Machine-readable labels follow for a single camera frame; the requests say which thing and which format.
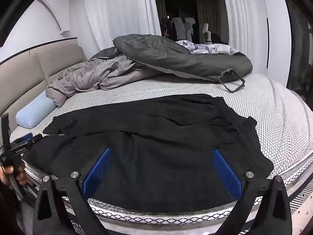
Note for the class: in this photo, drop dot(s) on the light blue pillow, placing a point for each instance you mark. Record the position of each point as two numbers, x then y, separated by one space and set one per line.
34 112

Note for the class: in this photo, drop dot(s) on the black pants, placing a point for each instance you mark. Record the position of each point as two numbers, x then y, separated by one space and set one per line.
159 151

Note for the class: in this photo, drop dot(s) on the white chair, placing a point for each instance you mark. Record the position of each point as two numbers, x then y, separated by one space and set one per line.
187 28
206 33

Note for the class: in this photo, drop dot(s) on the person's left hand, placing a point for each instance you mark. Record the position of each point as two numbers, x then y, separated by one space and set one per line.
20 173

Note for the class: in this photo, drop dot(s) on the black plastic frame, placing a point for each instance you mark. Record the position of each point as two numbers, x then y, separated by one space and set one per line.
220 78

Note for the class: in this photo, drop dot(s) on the striped blanket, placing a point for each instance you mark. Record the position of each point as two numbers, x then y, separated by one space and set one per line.
203 47

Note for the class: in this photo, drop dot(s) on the light grey quilt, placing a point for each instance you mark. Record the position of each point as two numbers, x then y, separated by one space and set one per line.
93 76

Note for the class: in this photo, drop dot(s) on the beige padded headboard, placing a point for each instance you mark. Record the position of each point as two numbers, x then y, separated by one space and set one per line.
22 78

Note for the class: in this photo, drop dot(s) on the bed with hexagon patterned cover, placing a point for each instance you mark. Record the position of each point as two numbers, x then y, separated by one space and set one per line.
269 107

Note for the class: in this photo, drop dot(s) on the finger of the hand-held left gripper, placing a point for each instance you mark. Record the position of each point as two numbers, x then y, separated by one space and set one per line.
27 137

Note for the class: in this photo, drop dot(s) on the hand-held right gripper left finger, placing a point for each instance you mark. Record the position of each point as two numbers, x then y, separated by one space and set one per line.
96 173

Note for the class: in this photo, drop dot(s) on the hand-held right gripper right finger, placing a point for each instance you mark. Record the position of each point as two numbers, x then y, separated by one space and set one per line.
227 173

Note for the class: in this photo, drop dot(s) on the dark grey duvet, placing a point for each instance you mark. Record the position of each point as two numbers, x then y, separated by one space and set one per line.
171 56

